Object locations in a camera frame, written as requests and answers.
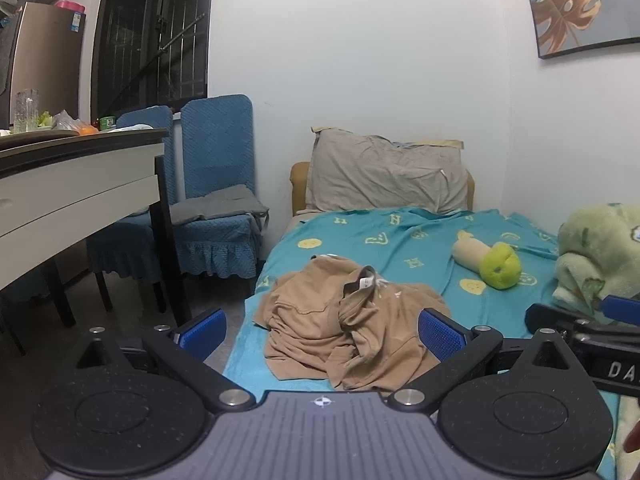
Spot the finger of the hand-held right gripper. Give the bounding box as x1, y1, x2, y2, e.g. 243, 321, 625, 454
601, 296, 640, 325
525, 303, 601, 333

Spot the green fleece blanket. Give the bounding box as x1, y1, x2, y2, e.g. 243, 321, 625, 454
552, 203, 640, 318

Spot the pale yellow pillow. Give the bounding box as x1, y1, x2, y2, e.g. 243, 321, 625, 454
311, 126, 465, 151

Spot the leaf wall picture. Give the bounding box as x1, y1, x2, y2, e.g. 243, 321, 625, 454
519, 0, 640, 60

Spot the white table with black legs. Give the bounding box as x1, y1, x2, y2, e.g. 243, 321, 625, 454
0, 127, 193, 356

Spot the teal printed bed sheet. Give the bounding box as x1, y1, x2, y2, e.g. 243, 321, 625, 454
222, 207, 626, 480

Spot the grey seat cushion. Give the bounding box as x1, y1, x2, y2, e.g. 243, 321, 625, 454
169, 184, 270, 225

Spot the tan t-shirt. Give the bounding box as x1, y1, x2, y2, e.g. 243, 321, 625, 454
252, 255, 453, 392

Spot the dark window with grille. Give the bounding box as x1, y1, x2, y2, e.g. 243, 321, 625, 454
90, 0, 216, 121

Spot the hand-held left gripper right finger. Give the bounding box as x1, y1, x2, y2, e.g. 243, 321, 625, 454
387, 308, 571, 416

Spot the green and beige plush toy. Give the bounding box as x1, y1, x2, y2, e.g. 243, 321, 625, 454
452, 232, 522, 291

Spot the grey pillow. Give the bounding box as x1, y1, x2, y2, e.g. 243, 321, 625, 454
305, 128, 470, 214

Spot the cardboard box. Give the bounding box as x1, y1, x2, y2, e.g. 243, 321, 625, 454
0, 1, 87, 133

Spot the clear plastic bag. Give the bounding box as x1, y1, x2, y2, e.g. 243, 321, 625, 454
51, 110, 91, 133

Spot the glass vase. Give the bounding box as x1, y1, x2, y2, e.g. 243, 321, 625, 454
15, 89, 40, 133

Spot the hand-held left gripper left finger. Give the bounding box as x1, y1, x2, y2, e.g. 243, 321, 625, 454
75, 308, 256, 413

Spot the blue covered chair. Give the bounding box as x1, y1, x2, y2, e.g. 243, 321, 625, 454
172, 94, 271, 281
87, 105, 177, 313

